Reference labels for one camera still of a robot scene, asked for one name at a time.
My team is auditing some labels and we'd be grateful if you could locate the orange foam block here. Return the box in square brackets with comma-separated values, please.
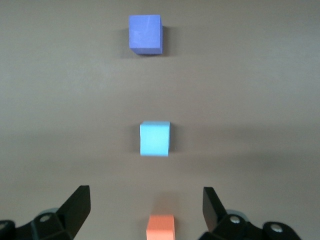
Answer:
[145, 213, 175, 240]

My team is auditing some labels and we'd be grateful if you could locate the purple foam block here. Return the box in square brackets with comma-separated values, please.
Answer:
[128, 14, 164, 56]

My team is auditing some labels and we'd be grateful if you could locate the light blue foam block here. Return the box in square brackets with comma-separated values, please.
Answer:
[139, 120, 172, 157]

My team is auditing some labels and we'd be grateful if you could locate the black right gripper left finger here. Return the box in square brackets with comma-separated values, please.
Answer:
[0, 185, 91, 240]

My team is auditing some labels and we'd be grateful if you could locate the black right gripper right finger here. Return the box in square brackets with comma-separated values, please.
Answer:
[201, 186, 301, 240]

